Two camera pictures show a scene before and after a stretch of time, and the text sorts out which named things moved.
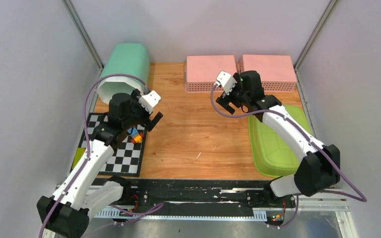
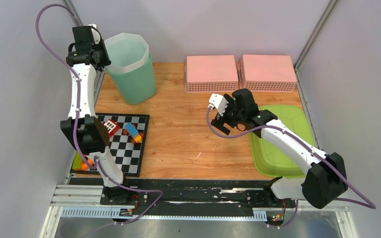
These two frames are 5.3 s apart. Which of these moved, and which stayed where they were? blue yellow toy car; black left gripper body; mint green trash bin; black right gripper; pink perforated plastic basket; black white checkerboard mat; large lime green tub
Moved: mint green trash bin; black right gripper; black left gripper body
Stayed: large lime green tub; black white checkerboard mat; pink perforated plastic basket; blue yellow toy car
